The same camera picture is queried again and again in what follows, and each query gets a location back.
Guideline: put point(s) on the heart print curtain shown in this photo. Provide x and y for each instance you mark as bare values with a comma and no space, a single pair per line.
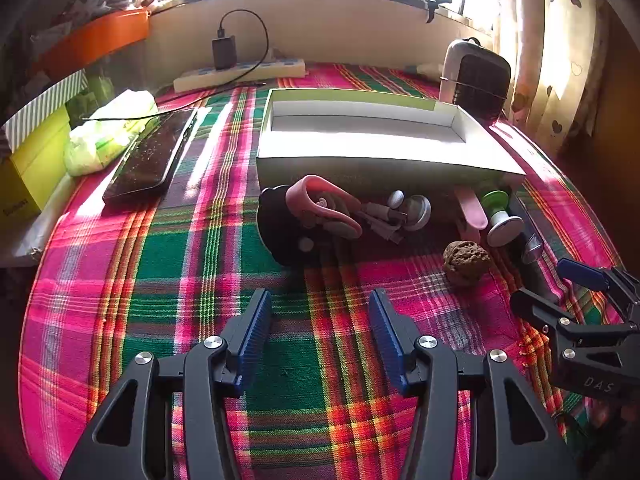
550,50

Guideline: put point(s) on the orange tray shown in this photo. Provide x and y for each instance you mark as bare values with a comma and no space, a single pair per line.
100,35

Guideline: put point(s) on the small desk heater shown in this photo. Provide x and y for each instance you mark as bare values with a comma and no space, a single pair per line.
480,80

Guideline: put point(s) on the white round knob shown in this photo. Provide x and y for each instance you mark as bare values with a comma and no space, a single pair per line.
397,199

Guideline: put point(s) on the yellow-green box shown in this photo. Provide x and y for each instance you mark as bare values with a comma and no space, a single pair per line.
35,165

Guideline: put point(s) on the black window latch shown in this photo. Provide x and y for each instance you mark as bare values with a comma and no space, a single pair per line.
434,6

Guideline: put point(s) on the pink stick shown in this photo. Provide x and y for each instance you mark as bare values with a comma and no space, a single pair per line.
472,210

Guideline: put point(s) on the brown walnut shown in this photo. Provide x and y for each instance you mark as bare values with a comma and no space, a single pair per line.
466,262

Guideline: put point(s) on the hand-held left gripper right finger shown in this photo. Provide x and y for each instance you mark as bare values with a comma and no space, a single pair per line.
387,340

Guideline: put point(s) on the green tissue packet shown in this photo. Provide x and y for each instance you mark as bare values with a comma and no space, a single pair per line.
107,132

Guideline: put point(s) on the pink loop clip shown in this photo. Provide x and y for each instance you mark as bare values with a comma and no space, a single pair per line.
300,195

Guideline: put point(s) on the white power strip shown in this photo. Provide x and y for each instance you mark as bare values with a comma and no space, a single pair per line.
200,79

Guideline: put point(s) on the black keyboard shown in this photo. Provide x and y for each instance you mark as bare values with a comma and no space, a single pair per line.
150,160

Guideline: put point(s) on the black round holder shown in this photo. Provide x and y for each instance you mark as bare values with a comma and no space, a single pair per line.
280,230

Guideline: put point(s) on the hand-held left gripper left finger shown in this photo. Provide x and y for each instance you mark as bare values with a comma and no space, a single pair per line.
255,330

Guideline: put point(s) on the black charger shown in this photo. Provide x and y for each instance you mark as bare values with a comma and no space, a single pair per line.
224,52

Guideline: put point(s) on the shallow cardboard box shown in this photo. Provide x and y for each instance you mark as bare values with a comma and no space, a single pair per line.
360,145

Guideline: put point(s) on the yellow green striped box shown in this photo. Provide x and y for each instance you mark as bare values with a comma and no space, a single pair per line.
40,110

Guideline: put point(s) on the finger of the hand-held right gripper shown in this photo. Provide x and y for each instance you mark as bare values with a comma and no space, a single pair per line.
582,272
535,302

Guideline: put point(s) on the green white round jar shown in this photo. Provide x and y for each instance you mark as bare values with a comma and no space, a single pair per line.
502,227

